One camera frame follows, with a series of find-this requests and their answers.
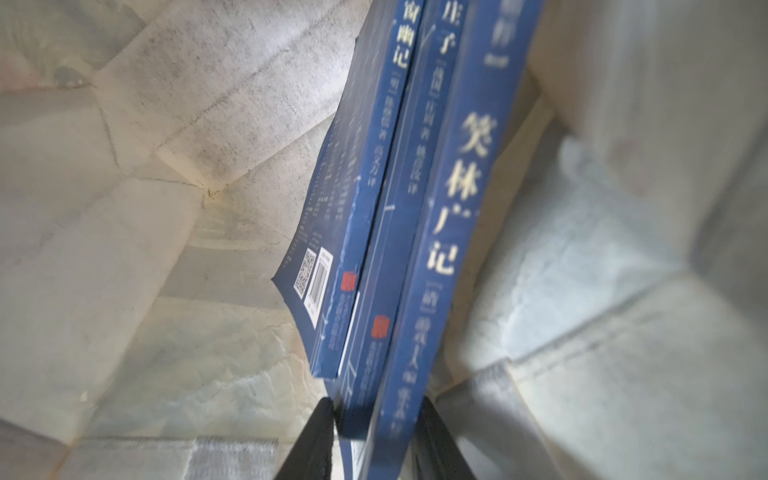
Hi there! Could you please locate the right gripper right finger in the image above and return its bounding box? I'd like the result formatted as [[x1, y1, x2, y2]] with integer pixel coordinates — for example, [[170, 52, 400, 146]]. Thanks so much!
[[413, 397, 476, 480]]

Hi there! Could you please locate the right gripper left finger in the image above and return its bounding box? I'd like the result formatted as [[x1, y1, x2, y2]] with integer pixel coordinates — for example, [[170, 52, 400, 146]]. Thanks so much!
[[274, 397, 335, 480]]

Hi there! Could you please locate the floral canvas tote bag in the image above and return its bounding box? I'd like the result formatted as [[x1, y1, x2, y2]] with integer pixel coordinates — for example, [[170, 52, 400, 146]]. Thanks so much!
[[1, 1, 767, 479]]

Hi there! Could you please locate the stack of blue books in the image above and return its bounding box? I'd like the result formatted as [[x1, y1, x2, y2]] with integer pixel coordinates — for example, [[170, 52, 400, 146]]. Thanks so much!
[[326, 0, 475, 480]]

